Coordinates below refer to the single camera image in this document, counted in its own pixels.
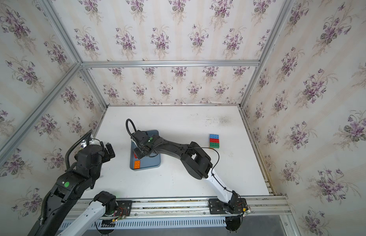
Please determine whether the white slotted cable duct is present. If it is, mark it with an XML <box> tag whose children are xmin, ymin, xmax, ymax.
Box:
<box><xmin>57</xmin><ymin>217</ymin><xmax>226</xmax><ymax>231</ymax></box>

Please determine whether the light blue lego brick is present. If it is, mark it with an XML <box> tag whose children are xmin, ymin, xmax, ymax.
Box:
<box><xmin>209</xmin><ymin>134</ymin><xmax>219</xmax><ymax>139</ymax></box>

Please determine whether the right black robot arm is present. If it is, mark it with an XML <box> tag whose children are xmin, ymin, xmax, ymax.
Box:
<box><xmin>128</xmin><ymin>130</ymin><xmax>240</xmax><ymax>211</ymax></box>

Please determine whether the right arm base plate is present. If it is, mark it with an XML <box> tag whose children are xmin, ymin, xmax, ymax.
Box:
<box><xmin>208</xmin><ymin>198</ymin><xmax>250</xmax><ymax>215</ymax></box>

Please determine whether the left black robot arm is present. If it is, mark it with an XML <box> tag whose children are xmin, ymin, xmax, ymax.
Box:
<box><xmin>28</xmin><ymin>142</ymin><xmax>116</xmax><ymax>236</ymax></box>

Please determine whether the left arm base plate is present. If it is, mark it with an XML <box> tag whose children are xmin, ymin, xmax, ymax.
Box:
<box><xmin>89</xmin><ymin>200</ymin><xmax>133</xmax><ymax>219</ymax></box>

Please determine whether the blue-grey plastic tray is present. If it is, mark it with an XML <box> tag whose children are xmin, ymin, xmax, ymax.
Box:
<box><xmin>130</xmin><ymin>141</ymin><xmax>161</xmax><ymax>171</ymax></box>

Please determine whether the orange lego brick lower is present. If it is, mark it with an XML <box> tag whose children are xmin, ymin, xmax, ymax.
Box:
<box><xmin>133</xmin><ymin>160</ymin><xmax>141</xmax><ymax>170</ymax></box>

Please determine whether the aluminium rail frame front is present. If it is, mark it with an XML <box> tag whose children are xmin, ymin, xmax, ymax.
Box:
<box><xmin>55</xmin><ymin>196</ymin><xmax>301</xmax><ymax>236</ymax></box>

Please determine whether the green lego brick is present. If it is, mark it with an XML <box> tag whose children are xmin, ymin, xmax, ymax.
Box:
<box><xmin>209</xmin><ymin>142</ymin><xmax>219</xmax><ymax>148</ymax></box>

